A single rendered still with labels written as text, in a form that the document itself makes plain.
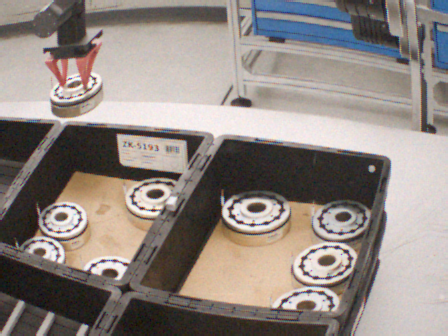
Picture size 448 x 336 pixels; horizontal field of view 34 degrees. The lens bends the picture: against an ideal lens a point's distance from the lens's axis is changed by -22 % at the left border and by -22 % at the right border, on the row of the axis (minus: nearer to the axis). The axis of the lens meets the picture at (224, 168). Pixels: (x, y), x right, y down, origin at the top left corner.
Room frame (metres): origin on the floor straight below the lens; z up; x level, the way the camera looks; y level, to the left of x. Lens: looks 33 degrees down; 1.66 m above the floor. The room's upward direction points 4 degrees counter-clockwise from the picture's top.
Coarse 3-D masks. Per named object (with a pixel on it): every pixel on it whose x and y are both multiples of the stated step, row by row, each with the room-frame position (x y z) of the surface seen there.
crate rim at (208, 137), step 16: (64, 128) 1.29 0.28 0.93; (96, 128) 1.28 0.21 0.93; (112, 128) 1.27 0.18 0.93; (128, 128) 1.26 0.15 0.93; (144, 128) 1.25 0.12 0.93; (160, 128) 1.25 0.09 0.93; (48, 144) 1.24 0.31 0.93; (208, 144) 1.19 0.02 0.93; (192, 160) 1.15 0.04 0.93; (16, 192) 1.09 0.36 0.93; (176, 192) 1.07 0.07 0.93; (160, 224) 0.99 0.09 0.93; (144, 240) 0.96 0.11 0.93; (32, 256) 0.91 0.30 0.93; (144, 256) 0.92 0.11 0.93; (80, 272) 0.88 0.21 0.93; (128, 272) 0.88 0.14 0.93; (128, 288) 0.86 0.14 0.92
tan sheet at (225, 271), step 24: (216, 240) 1.08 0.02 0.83; (288, 240) 1.06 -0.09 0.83; (216, 264) 1.02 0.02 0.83; (240, 264) 1.02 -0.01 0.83; (264, 264) 1.01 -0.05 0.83; (288, 264) 1.00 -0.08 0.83; (192, 288) 0.96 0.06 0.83; (216, 288) 0.96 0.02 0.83; (240, 288) 0.96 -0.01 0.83; (264, 288) 0.95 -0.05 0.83; (288, 288) 0.94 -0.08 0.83
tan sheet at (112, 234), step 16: (80, 176) 1.28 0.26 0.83; (96, 176) 1.28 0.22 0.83; (64, 192) 1.23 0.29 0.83; (80, 192) 1.23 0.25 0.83; (96, 192) 1.23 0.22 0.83; (112, 192) 1.23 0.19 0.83; (96, 208) 1.18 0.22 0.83; (112, 208) 1.18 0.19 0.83; (96, 224) 1.13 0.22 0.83; (112, 224) 1.13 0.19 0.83; (128, 224) 1.13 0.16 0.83; (96, 240) 1.09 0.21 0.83; (112, 240) 1.09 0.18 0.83; (128, 240) 1.09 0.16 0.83; (96, 256) 1.04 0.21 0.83; (128, 256) 1.05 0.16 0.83
